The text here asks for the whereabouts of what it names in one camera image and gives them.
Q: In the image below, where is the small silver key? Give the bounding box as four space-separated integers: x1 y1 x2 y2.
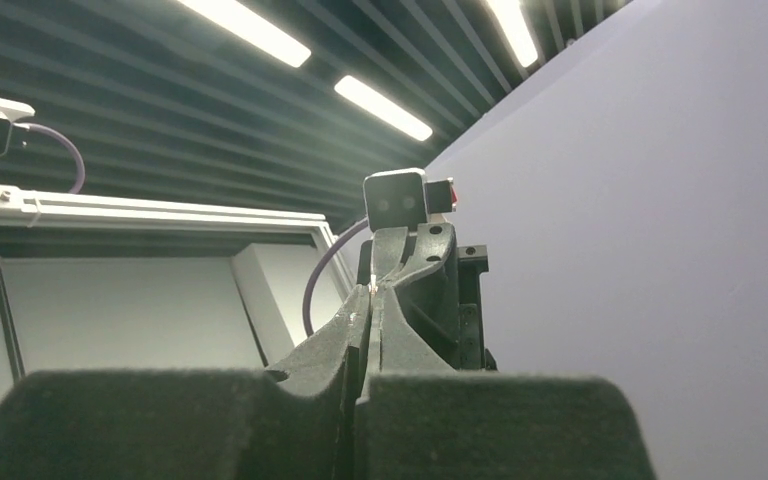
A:
368 275 378 295

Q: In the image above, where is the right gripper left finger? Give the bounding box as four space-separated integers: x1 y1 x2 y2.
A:
0 286 370 479

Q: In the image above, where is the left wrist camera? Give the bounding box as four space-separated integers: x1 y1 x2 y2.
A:
363 167 458 231

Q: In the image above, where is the aluminium frame beam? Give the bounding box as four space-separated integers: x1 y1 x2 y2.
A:
0 185 359 299

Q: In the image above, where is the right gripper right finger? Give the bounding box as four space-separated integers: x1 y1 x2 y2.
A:
355 286 655 479

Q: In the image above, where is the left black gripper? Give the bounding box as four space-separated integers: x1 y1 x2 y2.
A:
358 222 497 371

